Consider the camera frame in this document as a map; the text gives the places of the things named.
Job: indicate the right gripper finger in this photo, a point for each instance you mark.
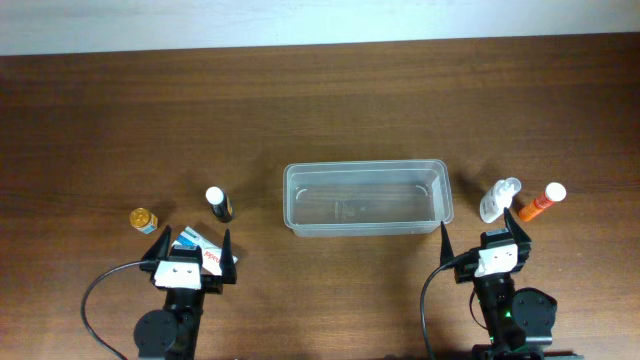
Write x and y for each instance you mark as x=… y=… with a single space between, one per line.
x=519 y=235
x=446 y=251

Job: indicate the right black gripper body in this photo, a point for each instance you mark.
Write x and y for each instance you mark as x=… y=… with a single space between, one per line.
x=465 y=270

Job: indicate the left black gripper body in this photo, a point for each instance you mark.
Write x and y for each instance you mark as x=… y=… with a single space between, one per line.
x=212 y=283

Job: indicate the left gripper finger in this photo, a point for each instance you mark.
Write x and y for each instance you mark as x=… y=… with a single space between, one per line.
x=160 y=248
x=227 y=263

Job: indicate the white Panadol box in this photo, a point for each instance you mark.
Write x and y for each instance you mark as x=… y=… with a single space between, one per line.
x=210 y=253

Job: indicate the small gold lid jar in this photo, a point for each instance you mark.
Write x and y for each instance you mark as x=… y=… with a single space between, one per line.
x=143 y=220

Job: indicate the white nasal spray bottle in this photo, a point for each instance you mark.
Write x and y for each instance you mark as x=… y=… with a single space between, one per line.
x=499 y=197

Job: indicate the orange Redoxon tube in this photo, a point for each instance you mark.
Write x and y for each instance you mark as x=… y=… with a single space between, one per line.
x=553 y=193

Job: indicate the dark bottle white cap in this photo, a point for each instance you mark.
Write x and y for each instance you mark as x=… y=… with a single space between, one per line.
x=220 y=204

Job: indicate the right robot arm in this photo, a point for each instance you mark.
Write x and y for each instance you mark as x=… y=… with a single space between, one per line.
x=519 y=323

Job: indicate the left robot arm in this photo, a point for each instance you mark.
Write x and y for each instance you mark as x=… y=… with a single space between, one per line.
x=171 y=332

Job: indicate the clear plastic container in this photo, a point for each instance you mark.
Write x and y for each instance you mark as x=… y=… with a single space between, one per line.
x=366 y=198

